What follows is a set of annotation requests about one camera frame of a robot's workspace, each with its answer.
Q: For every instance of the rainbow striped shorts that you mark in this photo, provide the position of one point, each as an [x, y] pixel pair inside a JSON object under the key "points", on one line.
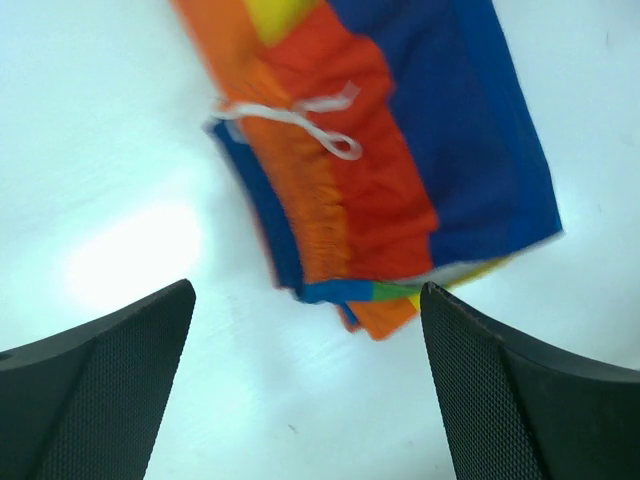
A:
{"points": [[382, 144]]}

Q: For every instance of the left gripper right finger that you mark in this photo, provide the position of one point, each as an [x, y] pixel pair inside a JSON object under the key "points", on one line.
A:
{"points": [[515, 407]]}

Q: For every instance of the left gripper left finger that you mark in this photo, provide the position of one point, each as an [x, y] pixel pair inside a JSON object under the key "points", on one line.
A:
{"points": [[87, 403]]}

